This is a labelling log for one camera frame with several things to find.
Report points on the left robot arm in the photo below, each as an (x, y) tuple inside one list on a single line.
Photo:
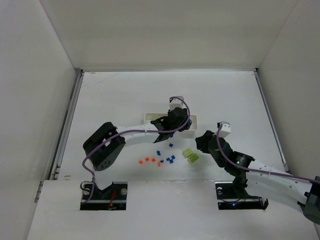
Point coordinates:
[(105, 144)]

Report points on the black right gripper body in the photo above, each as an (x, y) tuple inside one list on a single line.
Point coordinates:
[(204, 142)]

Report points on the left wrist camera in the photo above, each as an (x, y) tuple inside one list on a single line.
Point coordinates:
[(176, 102)]

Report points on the white sorting tray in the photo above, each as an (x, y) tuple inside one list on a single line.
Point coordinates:
[(149, 116)]

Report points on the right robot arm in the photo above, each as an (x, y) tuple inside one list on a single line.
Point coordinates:
[(255, 179)]

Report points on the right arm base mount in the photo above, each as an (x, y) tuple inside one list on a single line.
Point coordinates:
[(232, 197)]

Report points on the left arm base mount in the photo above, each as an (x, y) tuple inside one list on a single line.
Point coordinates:
[(111, 198)]

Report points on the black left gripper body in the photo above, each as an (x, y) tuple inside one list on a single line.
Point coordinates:
[(164, 125)]

